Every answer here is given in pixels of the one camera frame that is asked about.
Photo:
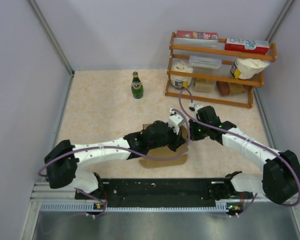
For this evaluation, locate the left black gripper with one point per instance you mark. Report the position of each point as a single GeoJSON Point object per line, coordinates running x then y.
{"type": "Point", "coordinates": [178, 140]}

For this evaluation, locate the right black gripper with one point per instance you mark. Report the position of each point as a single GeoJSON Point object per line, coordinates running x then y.
{"type": "Point", "coordinates": [193, 136]}

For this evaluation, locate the brown cardboard box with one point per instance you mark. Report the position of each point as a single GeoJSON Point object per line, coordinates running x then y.
{"type": "Point", "coordinates": [165, 155]}

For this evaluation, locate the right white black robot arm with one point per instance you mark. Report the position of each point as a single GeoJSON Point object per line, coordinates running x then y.
{"type": "Point", "coordinates": [279, 179]}

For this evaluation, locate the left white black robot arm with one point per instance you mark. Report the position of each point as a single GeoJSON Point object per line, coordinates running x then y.
{"type": "Point", "coordinates": [66, 161]}

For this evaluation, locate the red white box right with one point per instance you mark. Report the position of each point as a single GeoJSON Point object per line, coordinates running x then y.
{"type": "Point", "coordinates": [247, 46]}

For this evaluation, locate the red foil box left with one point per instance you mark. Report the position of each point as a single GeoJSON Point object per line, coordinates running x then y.
{"type": "Point", "coordinates": [197, 35]}

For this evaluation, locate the tan cardboard block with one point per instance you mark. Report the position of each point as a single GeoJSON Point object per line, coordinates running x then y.
{"type": "Point", "coordinates": [203, 85]}

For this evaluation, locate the brown brick block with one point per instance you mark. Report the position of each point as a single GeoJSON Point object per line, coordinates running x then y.
{"type": "Point", "coordinates": [223, 88]}

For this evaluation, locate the white bag left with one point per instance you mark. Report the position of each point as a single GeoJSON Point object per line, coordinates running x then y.
{"type": "Point", "coordinates": [181, 81]}

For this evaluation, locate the green glass bottle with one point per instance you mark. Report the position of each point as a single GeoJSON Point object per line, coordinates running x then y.
{"type": "Point", "coordinates": [136, 86]}

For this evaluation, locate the crumpled brown paper bag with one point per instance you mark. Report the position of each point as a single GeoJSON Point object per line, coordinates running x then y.
{"type": "Point", "coordinates": [235, 88]}

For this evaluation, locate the wooden shelf rack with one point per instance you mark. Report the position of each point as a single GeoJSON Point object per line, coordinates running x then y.
{"type": "Point", "coordinates": [243, 100]}

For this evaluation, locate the clear plastic container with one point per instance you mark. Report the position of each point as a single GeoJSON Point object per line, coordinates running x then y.
{"type": "Point", "coordinates": [204, 62]}

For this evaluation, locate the large white bag right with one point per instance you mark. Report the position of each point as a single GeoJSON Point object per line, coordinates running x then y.
{"type": "Point", "coordinates": [246, 68]}

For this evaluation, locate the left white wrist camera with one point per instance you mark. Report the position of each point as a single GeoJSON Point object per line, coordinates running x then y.
{"type": "Point", "coordinates": [175, 120]}

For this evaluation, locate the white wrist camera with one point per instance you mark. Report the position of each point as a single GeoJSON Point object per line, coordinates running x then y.
{"type": "Point", "coordinates": [175, 120]}
{"type": "Point", "coordinates": [194, 108]}

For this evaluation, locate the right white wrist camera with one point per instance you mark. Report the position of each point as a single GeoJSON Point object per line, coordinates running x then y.
{"type": "Point", "coordinates": [194, 108]}

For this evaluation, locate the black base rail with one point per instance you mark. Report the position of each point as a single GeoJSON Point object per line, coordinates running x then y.
{"type": "Point", "coordinates": [164, 192]}

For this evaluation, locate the right aluminium frame post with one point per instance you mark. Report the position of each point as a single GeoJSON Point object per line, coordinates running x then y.
{"type": "Point", "coordinates": [280, 19]}

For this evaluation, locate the aluminium corner frame post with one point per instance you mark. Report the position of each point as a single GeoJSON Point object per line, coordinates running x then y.
{"type": "Point", "coordinates": [50, 35]}

